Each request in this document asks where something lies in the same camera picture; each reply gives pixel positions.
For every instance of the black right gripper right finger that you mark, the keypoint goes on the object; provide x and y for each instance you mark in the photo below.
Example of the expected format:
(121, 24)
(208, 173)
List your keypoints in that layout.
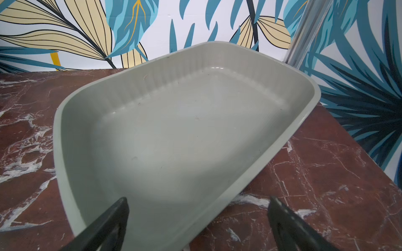
(291, 232)

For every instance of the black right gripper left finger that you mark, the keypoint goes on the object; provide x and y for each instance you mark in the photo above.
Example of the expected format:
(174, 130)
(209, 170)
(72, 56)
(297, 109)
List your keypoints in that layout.
(106, 233)

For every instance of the grey-green plastic storage tray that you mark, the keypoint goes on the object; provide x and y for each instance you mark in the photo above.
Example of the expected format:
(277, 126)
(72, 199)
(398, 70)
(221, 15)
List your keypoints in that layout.
(179, 136)

